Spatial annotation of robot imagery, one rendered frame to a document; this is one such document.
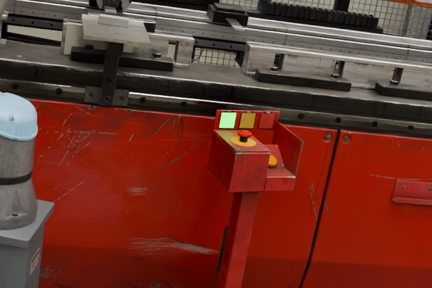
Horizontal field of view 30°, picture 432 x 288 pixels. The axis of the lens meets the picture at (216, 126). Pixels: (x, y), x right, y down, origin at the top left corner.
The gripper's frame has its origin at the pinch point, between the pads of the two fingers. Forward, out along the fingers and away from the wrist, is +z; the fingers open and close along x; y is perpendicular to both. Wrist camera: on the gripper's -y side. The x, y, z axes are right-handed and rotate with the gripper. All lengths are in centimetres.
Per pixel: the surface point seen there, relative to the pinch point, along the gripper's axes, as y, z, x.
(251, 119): -22.9, 10.6, -43.1
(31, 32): 232, 333, 63
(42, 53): -5.3, 18.5, 18.3
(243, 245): -52, 31, -46
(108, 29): -7.0, 0.4, 0.2
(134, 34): -7.7, -0.3, -7.1
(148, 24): 6.5, 12.3, -10.9
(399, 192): -24, 39, -99
